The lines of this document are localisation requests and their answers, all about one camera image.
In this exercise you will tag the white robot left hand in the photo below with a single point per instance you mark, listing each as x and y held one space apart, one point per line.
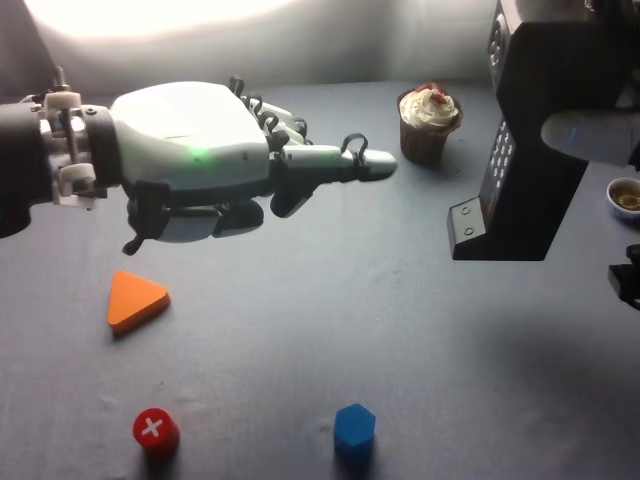
200 130

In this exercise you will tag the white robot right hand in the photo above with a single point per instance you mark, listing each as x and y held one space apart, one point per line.
595 137

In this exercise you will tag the black vintage brick phone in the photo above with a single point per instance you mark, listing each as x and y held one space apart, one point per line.
550 200

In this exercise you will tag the small bowl of green soup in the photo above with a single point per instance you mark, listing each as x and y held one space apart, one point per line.
625 200

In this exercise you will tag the white backdrop cloth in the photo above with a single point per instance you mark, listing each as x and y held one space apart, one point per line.
250 50

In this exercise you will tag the toy cupcake with cream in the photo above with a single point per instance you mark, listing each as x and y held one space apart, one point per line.
430 125

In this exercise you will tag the orange triangle block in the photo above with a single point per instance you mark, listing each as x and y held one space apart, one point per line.
135 302

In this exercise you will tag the red cylinder block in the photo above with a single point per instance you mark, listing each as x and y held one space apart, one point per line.
155 432

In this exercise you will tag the blue hexagon block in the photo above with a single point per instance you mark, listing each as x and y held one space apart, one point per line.
355 430

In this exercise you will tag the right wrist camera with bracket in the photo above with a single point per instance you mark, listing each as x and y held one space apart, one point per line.
625 285

